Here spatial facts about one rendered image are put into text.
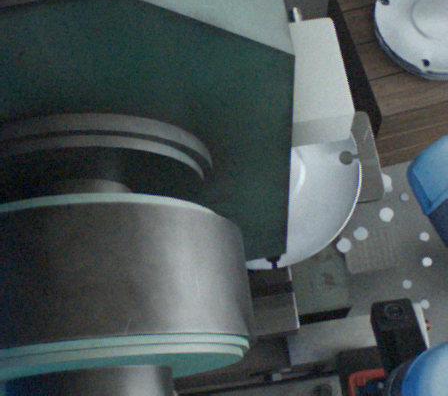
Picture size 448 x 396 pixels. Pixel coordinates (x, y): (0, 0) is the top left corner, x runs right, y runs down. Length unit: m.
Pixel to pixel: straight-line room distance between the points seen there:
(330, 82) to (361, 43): 1.18
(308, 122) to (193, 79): 0.11
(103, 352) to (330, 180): 0.71
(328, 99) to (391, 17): 1.20
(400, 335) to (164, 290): 0.44
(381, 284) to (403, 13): 0.67
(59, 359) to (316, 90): 0.22
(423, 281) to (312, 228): 0.85
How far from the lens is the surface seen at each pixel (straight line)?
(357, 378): 0.94
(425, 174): 0.57
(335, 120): 0.41
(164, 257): 0.31
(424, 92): 1.55
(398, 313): 0.72
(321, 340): 1.06
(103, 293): 0.29
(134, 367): 0.34
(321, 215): 0.96
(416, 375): 0.51
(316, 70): 0.41
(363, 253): 1.59
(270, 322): 1.00
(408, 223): 1.80
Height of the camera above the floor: 1.70
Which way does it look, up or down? 69 degrees down
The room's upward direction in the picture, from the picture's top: 12 degrees counter-clockwise
